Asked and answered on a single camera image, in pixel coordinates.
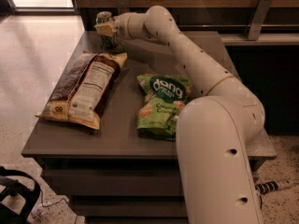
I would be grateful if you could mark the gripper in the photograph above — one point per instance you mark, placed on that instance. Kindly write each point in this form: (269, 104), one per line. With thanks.
(120, 27)

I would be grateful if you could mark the green soda can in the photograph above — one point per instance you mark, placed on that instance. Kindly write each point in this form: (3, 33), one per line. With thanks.
(108, 42)

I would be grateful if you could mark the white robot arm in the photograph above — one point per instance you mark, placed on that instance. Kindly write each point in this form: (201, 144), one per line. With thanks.
(212, 130)

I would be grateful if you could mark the brown yellow chip bag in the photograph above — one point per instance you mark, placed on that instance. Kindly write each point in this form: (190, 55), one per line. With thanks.
(82, 91)

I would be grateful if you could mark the green dang snack bag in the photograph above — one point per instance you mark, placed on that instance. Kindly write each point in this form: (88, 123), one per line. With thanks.
(165, 97)

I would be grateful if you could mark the grey drawer cabinet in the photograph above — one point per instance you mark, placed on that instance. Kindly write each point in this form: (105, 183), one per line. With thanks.
(115, 175)

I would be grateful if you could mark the black chair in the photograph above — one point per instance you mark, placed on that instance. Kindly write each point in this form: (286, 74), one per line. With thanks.
(14, 188)

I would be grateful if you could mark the white power strip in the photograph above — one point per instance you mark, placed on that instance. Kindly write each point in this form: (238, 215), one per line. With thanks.
(271, 186)

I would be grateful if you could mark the left metal bracket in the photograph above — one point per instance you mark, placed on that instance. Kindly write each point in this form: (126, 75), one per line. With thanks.
(123, 6)

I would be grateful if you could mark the metal bracket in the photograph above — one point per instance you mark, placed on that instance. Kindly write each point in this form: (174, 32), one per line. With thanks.
(259, 15)
(123, 6)

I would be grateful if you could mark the right metal bracket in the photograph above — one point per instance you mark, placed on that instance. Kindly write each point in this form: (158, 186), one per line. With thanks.
(259, 15)

